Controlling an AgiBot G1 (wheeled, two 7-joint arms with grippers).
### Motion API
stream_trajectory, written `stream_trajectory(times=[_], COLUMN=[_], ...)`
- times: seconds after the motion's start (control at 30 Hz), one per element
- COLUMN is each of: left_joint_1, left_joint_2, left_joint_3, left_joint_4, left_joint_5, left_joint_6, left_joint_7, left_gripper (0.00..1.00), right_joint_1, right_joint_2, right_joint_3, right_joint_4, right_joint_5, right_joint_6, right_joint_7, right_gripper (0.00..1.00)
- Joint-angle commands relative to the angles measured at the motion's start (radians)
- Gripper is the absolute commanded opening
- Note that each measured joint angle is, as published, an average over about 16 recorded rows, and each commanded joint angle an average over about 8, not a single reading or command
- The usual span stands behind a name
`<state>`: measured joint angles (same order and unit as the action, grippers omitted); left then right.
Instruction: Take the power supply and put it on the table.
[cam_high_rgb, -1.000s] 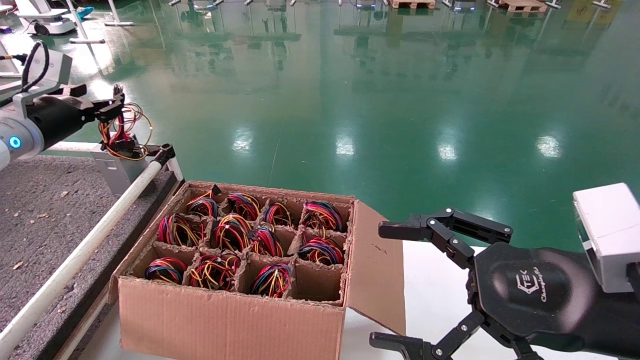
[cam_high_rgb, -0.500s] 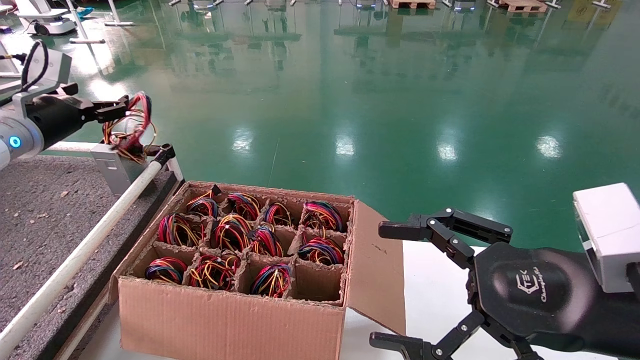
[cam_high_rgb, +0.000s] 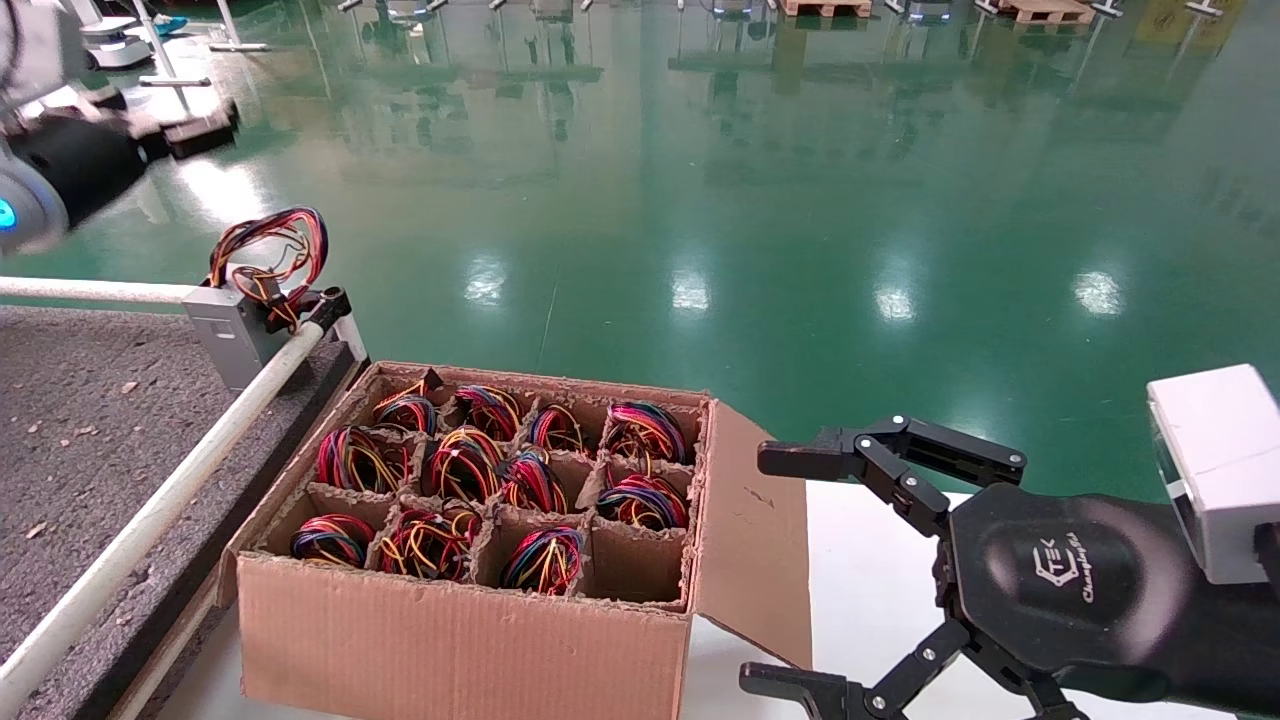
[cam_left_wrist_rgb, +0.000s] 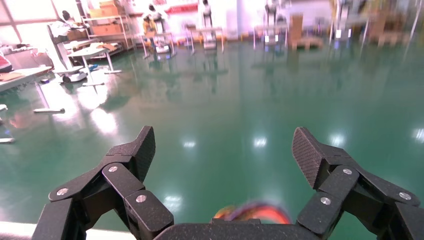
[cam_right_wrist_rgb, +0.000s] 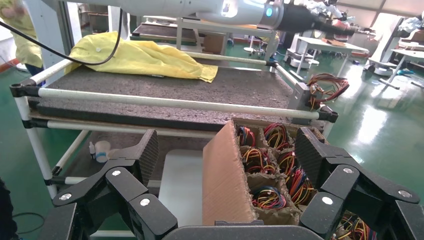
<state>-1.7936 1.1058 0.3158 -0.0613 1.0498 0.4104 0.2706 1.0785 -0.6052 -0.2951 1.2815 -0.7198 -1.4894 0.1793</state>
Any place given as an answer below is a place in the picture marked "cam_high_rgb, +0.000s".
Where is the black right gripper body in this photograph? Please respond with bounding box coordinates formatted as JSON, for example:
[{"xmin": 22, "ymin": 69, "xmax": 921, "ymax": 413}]
[{"xmin": 938, "ymin": 486, "xmax": 1198, "ymax": 703}]

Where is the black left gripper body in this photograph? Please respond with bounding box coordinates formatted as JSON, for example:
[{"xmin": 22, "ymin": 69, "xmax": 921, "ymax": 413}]
[{"xmin": 14, "ymin": 117, "xmax": 168, "ymax": 230}]

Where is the grey power supply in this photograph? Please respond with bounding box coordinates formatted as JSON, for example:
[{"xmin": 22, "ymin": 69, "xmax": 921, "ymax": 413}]
[
  {"xmin": 597, "ymin": 473, "xmax": 691, "ymax": 531},
  {"xmin": 452, "ymin": 385, "xmax": 521, "ymax": 441},
  {"xmin": 500, "ymin": 527, "xmax": 586, "ymax": 596},
  {"xmin": 315, "ymin": 427, "xmax": 406, "ymax": 494},
  {"xmin": 420, "ymin": 428, "xmax": 504, "ymax": 503},
  {"xmin": 183, "ymin": 207, "xmax": 332, "ymax": 393},
  {"xmin": 372, "ymin": 380, "xmax": 438, "ymax": 433},
  {"xmin": 605, "ymin": 400, "xmax": 689, "ymax": 466},
  {"xmin": 290, "ymin": 514, "xmax": 376, "ymax": 568},
  {"xmin": 378, "ymin": 505, "xmax": 481, "ymax": 583},
  {"xmin": 500, "ymin": 450, "xmax": 569, "ymax": 514},
  {"xmin": 530, "ymin": 403, "xmax": 586, "ymax": 453}
]

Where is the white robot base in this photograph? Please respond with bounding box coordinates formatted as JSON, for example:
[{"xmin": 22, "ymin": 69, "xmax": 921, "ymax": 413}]
[{"xmin": 78, "ymin": 12, "xmax": 153, "ymax": 72}]

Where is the metal stand with foot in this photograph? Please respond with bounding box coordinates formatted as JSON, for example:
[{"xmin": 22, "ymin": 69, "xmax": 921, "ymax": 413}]
[
  {"xmin": 130, "ymin": 0, "xmax": 214, "ymax": 90},
  {"xmin": 214, "ymin": 0, "xmax": 270, "ymax": 53}
]

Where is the thick dark grey foam mat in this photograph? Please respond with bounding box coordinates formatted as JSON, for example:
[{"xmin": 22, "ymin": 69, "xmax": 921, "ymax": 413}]
[{"xmin": 0, "ymin": 305, "xmax": 347, "ymax": 720}]

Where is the brown cardboard divider box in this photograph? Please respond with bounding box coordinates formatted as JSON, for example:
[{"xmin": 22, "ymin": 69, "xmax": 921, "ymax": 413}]
[{"xmin": 215, "ymin": 360, "xmax": 813, "ymax": 720}]

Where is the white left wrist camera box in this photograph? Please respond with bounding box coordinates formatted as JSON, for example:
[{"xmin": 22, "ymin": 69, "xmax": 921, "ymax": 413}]
[{"xmin": 0, "ymin": 0, "xmax": 72, "ymax": 112}]

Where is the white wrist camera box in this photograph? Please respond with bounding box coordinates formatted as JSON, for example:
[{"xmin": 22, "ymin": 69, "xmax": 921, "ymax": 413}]
[
  {"xmin": 0, "ymin": 0, "xmax": 72, "ymax": 112},
  {"xmin": 1145, "ymin": 363, "xmax": 1280, "ymax": 587}
]

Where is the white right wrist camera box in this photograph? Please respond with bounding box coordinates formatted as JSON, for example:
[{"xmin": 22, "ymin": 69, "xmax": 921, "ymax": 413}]
[{"xmin": 1145, "ymin": 363, "xmax": 1280, "ymax": 587}]

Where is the white pipe rack frame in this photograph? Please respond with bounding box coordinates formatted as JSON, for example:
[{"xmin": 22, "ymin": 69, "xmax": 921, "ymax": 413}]
[{"xmin": 0, "ymin": 277, "xmax": 354, "ymax": 720}]

